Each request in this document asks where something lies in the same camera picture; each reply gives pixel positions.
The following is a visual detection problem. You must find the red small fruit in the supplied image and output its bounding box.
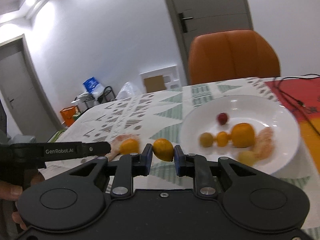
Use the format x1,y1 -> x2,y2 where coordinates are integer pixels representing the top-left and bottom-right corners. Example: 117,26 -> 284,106
216,113 -> 229,126

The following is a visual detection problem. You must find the orange paper bag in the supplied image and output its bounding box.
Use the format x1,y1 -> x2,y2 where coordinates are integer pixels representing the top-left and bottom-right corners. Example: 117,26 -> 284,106
60,106 -> 77,127

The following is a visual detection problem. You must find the large orange back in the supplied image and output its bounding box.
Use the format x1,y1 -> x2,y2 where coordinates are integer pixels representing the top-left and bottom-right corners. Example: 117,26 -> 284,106
231,122 -> 255,148

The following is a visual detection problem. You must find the black door handle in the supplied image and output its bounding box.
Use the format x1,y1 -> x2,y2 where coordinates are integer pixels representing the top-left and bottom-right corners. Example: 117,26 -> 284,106
178,13 -> 193,33

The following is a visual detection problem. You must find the peeled pomelo piece back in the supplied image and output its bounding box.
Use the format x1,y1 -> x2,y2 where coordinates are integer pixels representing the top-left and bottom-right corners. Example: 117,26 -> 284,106
106,134 -> 140,161

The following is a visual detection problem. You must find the large orange front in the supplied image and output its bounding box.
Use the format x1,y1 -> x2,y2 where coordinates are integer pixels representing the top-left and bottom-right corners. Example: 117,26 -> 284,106
119,138 -> 140,155

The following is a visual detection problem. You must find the patterned tablecloth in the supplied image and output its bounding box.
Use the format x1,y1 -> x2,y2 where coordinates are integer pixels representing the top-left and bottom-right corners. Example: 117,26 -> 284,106
50,77 -> 319,239

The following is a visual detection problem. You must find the large orange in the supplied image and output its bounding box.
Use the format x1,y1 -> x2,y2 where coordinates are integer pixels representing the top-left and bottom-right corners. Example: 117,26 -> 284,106
119,138 -> 140,155
231,122 -> 255,148

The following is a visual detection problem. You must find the blue white plastic bag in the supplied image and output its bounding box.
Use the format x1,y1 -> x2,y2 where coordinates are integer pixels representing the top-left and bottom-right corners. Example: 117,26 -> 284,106
83,77 -> 105,99

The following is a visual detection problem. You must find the orange chair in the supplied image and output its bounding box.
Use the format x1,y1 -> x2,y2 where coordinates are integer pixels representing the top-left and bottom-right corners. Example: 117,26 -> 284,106
188,29 -> 281,85

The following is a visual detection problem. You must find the black metal rack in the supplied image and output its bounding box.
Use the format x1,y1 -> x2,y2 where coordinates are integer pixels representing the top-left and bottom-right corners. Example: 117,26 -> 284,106
71,86 -> 116,113

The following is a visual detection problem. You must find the peeled pomelo segment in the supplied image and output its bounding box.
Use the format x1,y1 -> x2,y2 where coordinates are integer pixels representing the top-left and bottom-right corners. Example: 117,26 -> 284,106
252,127 -> 274,160

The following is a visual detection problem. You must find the clear plastic bag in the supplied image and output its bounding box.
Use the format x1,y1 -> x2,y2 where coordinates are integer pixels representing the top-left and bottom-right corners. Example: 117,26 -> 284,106
116,82 -> 142,100

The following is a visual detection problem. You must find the red orange mat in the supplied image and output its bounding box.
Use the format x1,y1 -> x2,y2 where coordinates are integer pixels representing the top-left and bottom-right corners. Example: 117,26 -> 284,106
264,74 -> 320,170

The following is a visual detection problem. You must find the white foam packaging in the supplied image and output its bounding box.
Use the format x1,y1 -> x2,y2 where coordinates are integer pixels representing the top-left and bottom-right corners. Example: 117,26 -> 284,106
140,66 -> 181,93

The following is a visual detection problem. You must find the white ceramic plate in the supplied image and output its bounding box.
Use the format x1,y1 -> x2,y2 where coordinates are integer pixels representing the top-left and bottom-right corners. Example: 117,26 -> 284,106
179,95 -> 300,174

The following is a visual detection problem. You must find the small yellow kumquat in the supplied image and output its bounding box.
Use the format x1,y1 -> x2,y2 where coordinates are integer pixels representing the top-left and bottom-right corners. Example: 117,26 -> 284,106
216,131 -> 230,147
153,138 -> 174,162

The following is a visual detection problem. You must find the green jujube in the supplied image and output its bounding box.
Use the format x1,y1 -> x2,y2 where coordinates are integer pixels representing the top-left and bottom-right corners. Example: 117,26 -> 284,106
199,132 -> 215,148
238,151 -> 257,166

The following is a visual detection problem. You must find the black cable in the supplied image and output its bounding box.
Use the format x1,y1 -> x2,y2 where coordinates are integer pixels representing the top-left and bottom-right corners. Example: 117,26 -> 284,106
273,74 -> 320,131

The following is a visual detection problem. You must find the person's left hand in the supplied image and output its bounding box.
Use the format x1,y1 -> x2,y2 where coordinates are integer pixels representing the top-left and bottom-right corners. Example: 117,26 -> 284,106
1,172 -> 45,230

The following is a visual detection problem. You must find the brown cardboard piece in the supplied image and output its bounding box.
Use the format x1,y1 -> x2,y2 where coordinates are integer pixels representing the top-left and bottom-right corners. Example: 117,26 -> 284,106
144,75 -> 167,93

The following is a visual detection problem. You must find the grey door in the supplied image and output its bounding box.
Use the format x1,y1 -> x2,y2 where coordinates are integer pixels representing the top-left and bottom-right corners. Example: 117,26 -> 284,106
1,35 -> 62,142
165,0 -> 253,77

